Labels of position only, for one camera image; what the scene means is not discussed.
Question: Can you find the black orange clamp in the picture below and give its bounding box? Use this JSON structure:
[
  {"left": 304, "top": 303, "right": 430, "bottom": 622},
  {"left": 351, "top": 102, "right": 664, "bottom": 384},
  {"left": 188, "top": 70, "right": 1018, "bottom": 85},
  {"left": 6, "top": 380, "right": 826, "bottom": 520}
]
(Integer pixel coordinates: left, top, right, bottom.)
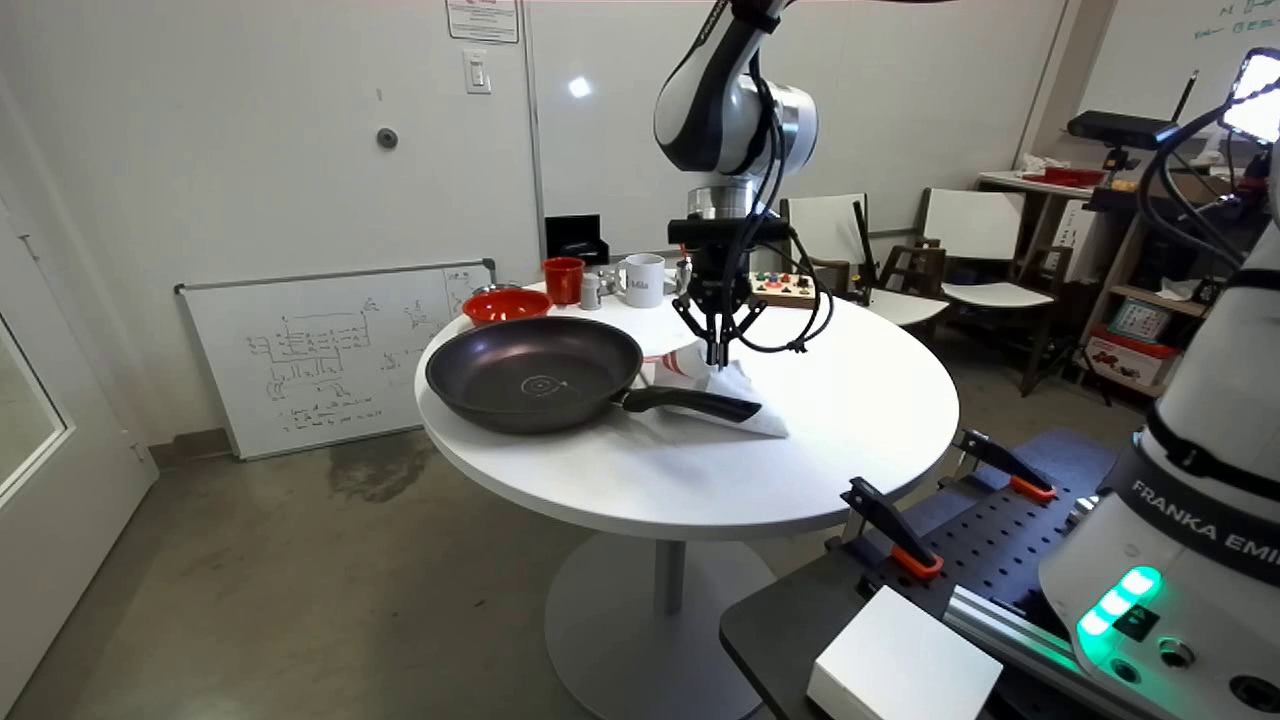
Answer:
[
  {"left": 956, "top": 423, "right": 1066, "bottom": 507},
  {"left": 840, "top": 471, "right": 949, "bottom": 587}
]

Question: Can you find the bright light panel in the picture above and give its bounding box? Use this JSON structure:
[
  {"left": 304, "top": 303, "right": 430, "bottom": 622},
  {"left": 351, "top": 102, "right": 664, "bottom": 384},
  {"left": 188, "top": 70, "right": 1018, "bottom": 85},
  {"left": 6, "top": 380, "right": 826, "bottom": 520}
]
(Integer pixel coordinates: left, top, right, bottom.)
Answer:
[{"left": 1216, "top": 46, "right": 1280, "bottom": 147}]

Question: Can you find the wooden shelf unit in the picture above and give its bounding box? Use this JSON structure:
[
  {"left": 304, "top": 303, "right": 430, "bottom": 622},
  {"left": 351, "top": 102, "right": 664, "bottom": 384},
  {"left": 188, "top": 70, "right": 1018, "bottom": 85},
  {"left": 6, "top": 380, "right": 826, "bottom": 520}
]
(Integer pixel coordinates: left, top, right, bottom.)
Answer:
[{"left": 975, "top": 157, "right": 1251, "bottom": 404}]

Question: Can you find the black device on shelf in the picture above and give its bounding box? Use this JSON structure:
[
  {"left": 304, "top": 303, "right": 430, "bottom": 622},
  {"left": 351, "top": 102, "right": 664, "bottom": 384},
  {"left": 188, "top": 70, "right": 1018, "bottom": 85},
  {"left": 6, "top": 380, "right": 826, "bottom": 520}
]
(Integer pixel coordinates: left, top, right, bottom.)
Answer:
[{"left": 1066, "top": 107, "right": 1185, "bottom": 154}]

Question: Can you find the white door with window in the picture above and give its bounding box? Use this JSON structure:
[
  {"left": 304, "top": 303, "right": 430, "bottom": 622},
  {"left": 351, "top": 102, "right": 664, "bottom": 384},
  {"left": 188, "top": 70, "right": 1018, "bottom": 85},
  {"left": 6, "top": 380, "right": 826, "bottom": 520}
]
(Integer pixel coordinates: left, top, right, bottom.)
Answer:
[{"left": 0, "top": 75, "right": 164, "bottom": 720}]

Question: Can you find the red cup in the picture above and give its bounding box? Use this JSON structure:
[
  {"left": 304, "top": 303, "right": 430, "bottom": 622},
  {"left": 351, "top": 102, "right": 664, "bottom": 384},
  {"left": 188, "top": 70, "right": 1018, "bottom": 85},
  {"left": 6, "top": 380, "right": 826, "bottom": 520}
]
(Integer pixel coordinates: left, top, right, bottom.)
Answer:
[{"left": 539, "top": 251, "right": 587, "bottom": 307}]

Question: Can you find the white mug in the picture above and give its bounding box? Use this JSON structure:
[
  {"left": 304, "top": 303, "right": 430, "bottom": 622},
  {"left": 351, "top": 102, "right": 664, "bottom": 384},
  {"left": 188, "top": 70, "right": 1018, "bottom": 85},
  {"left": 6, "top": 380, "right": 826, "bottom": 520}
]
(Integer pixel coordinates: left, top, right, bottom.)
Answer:
[{"left": 613, "top": 251, "right": 691, "bottom": 312}]

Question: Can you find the black frying pan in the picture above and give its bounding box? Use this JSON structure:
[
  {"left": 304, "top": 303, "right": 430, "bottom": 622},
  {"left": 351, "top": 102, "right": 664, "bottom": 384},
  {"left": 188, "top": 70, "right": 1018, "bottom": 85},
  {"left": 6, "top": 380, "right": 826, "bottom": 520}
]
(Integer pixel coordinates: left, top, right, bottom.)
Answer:
[{"left": 419, "top": 312, "right": 764, "bottom": 440}]

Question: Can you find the red white box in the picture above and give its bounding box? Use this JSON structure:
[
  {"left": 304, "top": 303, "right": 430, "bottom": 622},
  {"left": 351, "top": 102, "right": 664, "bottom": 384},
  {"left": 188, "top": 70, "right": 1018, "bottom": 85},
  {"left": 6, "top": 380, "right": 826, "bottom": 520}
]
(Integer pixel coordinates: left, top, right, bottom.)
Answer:
[{"left": 1079, "top": 329, "right": 1176, "bottom": 400}]

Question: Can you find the red tray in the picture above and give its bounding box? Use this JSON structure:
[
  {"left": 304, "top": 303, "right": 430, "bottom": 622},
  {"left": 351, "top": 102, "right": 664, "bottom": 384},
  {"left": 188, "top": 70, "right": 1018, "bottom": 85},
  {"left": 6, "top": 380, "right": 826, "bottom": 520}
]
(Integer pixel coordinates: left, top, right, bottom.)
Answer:
[{"left": 1035, "top": 165, "right": 1110, "bottom": 191}]

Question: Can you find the white towel with red stripes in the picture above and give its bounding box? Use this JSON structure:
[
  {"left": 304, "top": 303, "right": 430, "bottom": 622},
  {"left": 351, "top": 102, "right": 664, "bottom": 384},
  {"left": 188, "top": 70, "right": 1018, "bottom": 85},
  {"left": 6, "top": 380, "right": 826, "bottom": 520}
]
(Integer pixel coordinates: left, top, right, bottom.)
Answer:
[{"left": 639, "top": 336, "right": 792, "bottom": 445}]

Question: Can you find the red bowl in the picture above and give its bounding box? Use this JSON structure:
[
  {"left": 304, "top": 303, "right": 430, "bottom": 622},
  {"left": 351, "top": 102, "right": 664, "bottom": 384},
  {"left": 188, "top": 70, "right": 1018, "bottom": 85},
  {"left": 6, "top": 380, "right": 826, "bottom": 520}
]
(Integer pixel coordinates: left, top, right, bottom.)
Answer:
[{"left": 461, "top": 284, "right": 558, "bottom": 334}]

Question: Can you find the wooden toy board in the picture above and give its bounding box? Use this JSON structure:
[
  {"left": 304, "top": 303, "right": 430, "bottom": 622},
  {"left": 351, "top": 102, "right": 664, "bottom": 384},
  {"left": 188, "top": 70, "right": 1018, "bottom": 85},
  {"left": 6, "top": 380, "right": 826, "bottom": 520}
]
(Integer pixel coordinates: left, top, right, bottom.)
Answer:
[{"left": 748, "top": 270, "right": 826, "bottom": 312}]

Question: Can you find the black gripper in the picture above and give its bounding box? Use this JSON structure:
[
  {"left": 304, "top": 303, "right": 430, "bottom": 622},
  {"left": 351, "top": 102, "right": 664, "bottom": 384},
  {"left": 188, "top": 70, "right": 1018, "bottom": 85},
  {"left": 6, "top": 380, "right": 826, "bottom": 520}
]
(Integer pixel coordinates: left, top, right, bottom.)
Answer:
[{"left": 669, "top": 244, "right": 773, "bottom": 369}]

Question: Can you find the silver aluminium bar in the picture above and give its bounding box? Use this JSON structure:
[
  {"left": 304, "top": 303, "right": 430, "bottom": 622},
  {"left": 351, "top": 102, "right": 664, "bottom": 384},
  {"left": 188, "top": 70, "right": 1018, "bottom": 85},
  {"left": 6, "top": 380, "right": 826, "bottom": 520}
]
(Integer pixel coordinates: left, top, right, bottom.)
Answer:
[{"left": 946, "top": 580, "right": 1089, "bottom": 689}]

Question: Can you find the white chair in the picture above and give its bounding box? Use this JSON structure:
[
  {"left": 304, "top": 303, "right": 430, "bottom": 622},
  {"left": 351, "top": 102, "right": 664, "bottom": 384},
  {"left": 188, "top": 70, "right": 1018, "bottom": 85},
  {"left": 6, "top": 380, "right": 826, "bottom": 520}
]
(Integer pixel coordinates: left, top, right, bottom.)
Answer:
[
  {"left": 781, "top": 191, "right": 954, "bottom": 334},
  {"left": 917, "top": 184, "right": 1059, "bottom": 398}
]

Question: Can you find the paper wall sign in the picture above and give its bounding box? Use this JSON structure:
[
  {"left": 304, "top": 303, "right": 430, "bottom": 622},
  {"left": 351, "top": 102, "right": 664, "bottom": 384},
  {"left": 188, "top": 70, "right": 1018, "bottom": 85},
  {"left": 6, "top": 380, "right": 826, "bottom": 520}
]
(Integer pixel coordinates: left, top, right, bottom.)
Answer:
[{"left": 439, "top": 0, "right": 525, "bottom": 50}]

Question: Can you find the white light switch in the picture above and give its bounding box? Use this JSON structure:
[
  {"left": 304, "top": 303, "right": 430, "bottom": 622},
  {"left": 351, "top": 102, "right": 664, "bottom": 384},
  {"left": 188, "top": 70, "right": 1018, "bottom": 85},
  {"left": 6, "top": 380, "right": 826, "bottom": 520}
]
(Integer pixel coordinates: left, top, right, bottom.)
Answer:
[{"left": 461, "top": 50, "right": 497, "bottom": 102}]

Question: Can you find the white table pedestal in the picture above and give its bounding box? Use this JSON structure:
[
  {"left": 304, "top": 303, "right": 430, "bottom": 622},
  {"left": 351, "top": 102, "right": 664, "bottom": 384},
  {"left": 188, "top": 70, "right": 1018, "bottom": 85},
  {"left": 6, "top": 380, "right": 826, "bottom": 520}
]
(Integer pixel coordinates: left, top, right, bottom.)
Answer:
[{"left": 539, "top": 533, "right": 781, "bottom": 720}]

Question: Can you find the black wall holder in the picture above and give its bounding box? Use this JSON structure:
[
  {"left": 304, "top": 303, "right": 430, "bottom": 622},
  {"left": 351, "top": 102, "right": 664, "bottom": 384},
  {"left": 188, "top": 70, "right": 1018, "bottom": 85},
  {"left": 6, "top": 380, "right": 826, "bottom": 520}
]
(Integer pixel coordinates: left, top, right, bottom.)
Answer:
[{"left": 539, "top": 213, "right": 616, "bottom": 270}]

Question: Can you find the large wall whiteboard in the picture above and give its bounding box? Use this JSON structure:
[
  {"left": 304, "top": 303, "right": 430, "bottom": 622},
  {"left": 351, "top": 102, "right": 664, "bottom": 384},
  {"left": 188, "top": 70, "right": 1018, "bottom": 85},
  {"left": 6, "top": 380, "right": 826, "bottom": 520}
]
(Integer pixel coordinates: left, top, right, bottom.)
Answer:
[{"left": 520, "top": 0, "right": 1075, "bottom": 272}]

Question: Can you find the leaning whiteboard with drawings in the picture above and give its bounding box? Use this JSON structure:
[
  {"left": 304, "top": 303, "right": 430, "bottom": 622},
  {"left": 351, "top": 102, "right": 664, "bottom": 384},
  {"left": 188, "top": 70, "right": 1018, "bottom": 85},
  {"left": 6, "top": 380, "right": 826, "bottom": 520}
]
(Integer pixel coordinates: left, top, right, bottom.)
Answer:
[{"left": 171, "top": 256, "right": 502, "bottom": 465}]

